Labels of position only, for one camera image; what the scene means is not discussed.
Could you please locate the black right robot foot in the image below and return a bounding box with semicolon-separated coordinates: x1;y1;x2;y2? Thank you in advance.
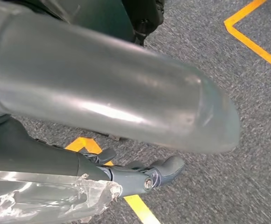
121;0;165;47

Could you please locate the clear plastic wrap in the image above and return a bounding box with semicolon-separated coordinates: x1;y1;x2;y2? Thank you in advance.
0;169;123;224

